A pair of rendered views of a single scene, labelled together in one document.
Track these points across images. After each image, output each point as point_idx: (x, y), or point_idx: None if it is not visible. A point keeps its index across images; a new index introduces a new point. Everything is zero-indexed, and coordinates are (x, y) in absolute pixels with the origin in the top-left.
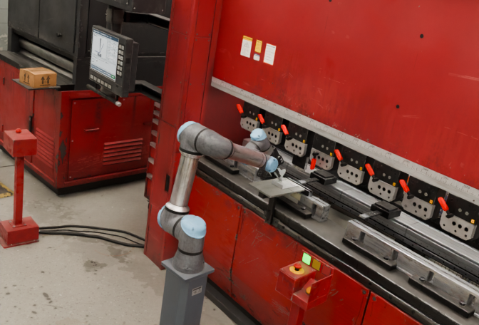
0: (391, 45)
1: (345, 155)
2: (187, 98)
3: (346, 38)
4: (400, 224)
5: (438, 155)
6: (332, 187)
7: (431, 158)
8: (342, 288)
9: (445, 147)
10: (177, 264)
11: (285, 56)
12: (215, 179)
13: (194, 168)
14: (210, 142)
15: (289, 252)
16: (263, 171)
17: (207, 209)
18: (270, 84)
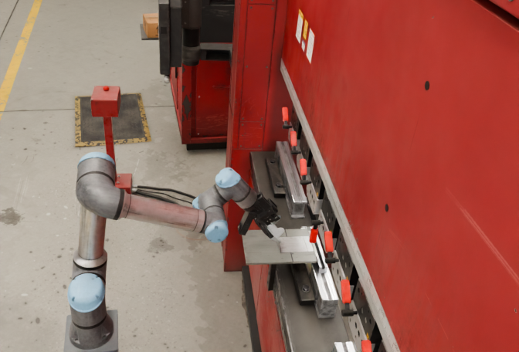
0: (395, 87)
1: (339, 245)
2: (244, 84)
3: (359, 49)
4: None
5: (412, 338)
6: None
7: (405, 336)
8: None
9: (421, 333)
10: (69, 330)
11: (318, 55)
12: None
13: (96, 217)
14: (83, 196)
15: (277, 340)
16: (242, 226)
17: (252, 228)
18: (306, 92)
